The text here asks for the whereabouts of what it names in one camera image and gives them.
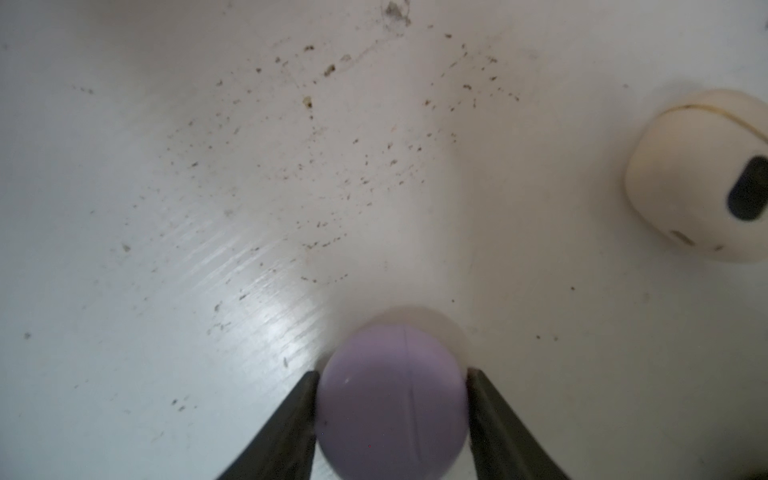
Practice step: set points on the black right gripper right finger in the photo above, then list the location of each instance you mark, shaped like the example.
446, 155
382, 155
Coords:
503, 448

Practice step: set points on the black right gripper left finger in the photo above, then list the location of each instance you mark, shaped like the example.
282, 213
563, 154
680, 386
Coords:
284, 447

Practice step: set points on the purple earbud charging case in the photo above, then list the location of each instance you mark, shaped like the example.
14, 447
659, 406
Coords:
391, 404

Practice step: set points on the cream earbud charging case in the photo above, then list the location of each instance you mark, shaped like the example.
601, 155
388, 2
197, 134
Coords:
698, 175

